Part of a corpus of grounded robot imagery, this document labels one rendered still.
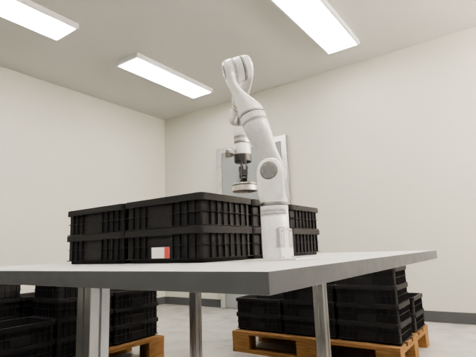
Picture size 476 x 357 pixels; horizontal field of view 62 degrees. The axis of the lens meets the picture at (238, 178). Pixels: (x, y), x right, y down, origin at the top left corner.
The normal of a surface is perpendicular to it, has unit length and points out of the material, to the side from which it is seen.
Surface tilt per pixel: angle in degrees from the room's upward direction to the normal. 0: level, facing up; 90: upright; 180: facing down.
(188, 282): 90
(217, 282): 90
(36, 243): 90
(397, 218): 90
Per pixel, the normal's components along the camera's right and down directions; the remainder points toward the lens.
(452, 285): -0.58, -0.12
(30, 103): 0.81, -0.13
